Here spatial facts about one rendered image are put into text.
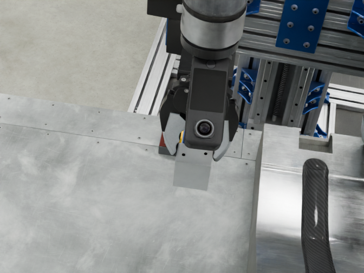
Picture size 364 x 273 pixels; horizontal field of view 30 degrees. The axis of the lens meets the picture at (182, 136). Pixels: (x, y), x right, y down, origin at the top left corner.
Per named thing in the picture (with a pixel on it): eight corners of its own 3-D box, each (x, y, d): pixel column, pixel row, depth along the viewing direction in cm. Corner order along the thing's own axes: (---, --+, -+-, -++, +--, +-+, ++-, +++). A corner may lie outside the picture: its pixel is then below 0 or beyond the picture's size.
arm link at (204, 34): (244, 27, 76) (172, 17, 76) (239, 58, 79) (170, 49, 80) (248, -11, 81) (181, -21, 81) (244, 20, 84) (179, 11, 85)
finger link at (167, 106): (186, 130, 94) (207, 87, 87) (184, 139, 92) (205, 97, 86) (154, 119, 93) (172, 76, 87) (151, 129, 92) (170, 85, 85)
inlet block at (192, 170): (184, 122, 106) (187, 96, 102) (215, 127, 106) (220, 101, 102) (172, 186, 97) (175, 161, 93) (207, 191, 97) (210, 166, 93)
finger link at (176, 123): (179, 130, 100) (199, 88, 93) (173, 160, 96) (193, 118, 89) (158, 124, 99) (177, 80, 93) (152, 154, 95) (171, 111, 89)
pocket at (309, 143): (294, 143, 111) (299, 128, 109) (326, 148, 111) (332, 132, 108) (294, 164, 108) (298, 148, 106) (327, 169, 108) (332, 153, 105)
